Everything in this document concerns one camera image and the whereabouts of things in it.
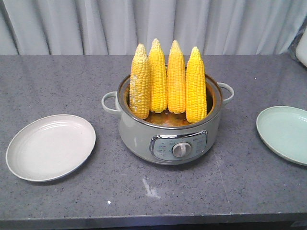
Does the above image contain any beige round plate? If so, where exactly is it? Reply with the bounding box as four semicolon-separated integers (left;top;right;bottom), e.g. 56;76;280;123
6;115;96;182

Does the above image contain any pale green round plate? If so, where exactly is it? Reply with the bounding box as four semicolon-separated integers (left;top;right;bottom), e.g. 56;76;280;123
256;106;307;166

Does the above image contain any grey pleated curtain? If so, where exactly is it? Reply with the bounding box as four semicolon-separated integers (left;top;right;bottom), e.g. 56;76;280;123
0;0;307;55

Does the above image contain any pale yellow corn cob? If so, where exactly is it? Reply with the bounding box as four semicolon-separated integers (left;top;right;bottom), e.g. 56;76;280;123
130;44;151;119

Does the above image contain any white appliance at right edge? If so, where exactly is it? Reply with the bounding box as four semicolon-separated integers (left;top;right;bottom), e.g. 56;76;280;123
288;29;307;67

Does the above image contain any pale green electric cooking pot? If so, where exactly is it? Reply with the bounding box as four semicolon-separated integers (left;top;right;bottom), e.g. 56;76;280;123
101;75;235;165

